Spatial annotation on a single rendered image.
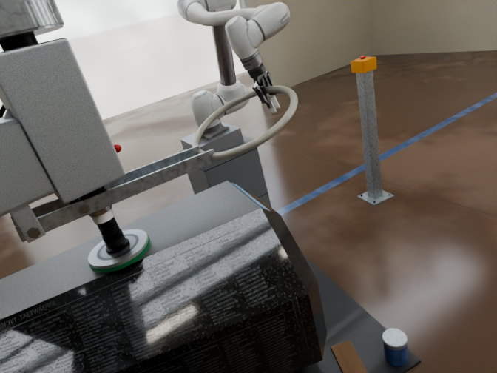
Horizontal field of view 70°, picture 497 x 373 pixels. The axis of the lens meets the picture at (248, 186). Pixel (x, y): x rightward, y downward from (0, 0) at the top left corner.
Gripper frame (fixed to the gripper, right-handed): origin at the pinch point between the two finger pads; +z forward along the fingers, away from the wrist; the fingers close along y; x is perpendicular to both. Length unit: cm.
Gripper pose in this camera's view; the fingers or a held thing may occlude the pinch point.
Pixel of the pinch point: (273, 104)
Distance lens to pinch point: 171.8
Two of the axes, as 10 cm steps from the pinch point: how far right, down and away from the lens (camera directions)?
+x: 7.7, 0.2, -6.4
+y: -4.6, 7.1, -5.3
